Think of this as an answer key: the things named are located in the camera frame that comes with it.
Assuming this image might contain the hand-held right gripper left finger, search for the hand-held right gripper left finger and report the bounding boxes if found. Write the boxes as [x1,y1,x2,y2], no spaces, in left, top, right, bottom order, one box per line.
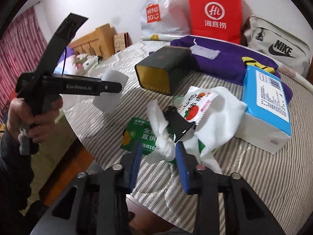
[31,143,143,235]

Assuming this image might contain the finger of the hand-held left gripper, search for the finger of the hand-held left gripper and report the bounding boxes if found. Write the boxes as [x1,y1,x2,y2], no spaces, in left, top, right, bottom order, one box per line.
[98,81,123,94]

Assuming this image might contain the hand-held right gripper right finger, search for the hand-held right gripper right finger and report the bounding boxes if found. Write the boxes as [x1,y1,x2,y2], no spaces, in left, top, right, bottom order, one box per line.
[175,142,285,235]

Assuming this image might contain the white foam block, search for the white foam block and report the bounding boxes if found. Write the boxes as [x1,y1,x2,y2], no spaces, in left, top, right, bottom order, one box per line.
[93,69,129,114]

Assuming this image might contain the green packet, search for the green packet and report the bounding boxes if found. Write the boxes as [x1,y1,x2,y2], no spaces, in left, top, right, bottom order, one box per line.
[121,117,179,164]

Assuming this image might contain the knotted white plastic bag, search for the knotted white plastic bag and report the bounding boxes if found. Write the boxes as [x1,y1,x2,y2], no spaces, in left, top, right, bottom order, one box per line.
[146,86,247,174]

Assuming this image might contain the blue tissue pack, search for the blue tissue pack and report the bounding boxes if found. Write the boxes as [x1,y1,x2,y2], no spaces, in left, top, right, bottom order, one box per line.
[236,65,292,155]

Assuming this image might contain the person's left forearm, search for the person's left forearm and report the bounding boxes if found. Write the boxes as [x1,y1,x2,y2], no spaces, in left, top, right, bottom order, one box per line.
[0,127,35,216]

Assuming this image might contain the person's left hand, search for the person's left hand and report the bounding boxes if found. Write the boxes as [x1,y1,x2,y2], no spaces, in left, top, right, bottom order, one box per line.
[5,97,63,142]

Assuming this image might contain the white spotted plush toy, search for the white spotted plush toy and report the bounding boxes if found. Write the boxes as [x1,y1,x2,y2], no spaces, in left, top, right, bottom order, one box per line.
[73,52,99,75]

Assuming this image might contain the black clip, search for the black clip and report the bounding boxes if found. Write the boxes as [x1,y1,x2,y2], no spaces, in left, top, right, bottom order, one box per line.
[163,105,196,143]

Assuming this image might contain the patterned brown box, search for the patterned brown box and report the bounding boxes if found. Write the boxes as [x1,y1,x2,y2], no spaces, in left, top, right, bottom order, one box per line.
[113,32,129,53]

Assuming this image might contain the wooden headboard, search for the wooden headboard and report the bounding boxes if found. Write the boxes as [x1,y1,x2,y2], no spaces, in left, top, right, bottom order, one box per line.
[70,23,118,59]

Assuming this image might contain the dark green tin box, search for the dark green tin box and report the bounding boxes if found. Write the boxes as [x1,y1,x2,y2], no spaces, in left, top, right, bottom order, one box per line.
[134,46,192,96]

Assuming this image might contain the tomato print snack packet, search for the tomato print snack packet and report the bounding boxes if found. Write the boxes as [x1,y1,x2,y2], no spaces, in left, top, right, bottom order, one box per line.
[177,86,217,125]

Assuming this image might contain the pink curtain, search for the pink curtain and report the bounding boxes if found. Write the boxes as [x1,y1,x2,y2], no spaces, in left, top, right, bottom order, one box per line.
[0,6,49,123]

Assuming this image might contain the white paper roll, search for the white paper roll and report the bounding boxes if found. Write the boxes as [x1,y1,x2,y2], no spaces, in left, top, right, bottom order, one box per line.
[140,33,313,92]

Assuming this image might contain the purple cloth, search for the purple cloth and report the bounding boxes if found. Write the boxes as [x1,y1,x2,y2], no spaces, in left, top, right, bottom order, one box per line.
[170,35,293,103]

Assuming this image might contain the red paper bag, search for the red paper bag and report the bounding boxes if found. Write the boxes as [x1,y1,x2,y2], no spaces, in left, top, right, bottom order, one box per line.
[187,0,242,45]

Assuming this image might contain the yellow and black item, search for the yellow and black item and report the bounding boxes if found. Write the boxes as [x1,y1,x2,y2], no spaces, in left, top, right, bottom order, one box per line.
[241,56,275,73]

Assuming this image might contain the beige sling bag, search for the beige sling bag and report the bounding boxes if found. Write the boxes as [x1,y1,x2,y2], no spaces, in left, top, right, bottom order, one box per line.
[241,16,311,76]

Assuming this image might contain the black cable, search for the black cable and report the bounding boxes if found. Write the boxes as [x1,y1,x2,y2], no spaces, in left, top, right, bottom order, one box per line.
[61,48,67,75]

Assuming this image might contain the white drawstring pouch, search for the white drawstring pouch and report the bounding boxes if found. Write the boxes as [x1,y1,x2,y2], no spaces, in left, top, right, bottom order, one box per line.
[191,39,220,60]

